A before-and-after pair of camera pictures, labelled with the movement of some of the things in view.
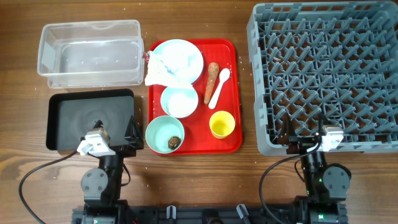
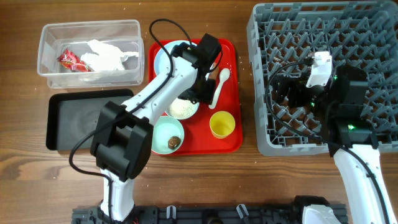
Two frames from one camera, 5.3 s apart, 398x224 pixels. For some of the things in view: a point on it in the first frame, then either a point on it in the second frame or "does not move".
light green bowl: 160,130 does not move
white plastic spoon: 224,74 does not move
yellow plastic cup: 221,123 does not move
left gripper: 134,140 -> 206,94
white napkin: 159,73 -> 107,58
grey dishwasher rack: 337,59 does not move
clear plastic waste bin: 88,54 does not move
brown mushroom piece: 173,142 does not move
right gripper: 285,138 -> 297,84
